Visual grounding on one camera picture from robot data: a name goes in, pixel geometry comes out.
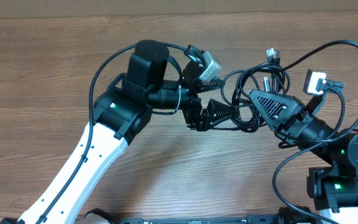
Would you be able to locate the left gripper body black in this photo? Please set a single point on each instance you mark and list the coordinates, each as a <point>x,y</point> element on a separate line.
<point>190,102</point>

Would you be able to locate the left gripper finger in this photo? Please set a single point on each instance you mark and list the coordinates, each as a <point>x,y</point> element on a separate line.
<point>215,113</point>
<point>203,86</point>

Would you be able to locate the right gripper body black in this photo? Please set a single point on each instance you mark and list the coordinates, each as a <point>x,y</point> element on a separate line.
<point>299,125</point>

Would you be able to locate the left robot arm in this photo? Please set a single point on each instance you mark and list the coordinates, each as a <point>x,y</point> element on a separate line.
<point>153,84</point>

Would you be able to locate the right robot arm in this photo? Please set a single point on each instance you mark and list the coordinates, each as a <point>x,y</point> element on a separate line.
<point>334,189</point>

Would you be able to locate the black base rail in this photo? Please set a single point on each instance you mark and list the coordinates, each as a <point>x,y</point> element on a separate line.
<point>250,219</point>

